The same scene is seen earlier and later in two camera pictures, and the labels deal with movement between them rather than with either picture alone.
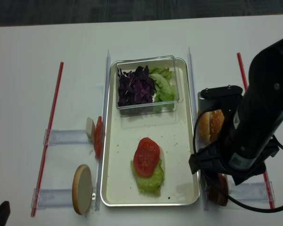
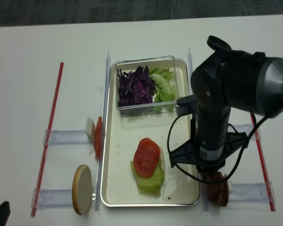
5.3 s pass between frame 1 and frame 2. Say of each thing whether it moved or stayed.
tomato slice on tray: stayed
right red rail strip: stayed
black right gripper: moved
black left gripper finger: stayed
